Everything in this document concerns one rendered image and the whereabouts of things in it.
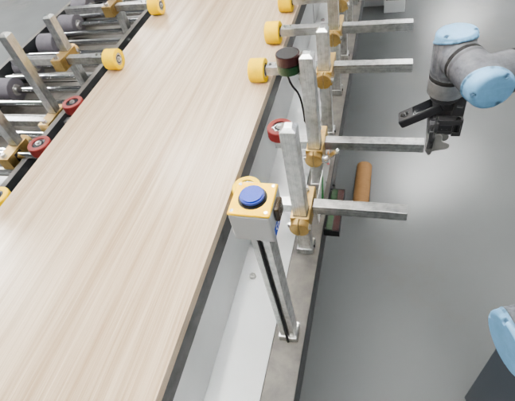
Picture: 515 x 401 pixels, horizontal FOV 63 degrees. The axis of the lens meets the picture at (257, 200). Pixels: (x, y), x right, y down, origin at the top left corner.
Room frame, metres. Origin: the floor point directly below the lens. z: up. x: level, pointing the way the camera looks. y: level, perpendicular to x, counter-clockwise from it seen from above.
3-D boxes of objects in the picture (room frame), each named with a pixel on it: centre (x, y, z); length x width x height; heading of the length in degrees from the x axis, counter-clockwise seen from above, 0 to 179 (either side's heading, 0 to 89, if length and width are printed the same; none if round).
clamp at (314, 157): (0.94, -0.21, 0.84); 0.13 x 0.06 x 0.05; 155
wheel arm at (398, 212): (0.71, -0.16, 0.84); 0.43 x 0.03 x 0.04; 65
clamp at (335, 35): (1.39, -0.43, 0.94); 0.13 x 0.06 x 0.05; 155
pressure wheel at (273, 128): (1.00, -0.12, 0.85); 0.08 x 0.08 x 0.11
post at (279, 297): (0.45, 0.01, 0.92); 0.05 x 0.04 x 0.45; 155
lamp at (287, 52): (0.94, -0.17, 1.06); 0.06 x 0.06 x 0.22; 65
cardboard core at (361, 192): (1.42, -0.55, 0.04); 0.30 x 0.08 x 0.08; 155
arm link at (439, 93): (0.82, -0.53, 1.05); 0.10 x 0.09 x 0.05; 155
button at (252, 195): (0.45, 0.01, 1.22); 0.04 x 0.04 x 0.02
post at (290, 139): (0.69, -0.10, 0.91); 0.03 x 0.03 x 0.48; 65
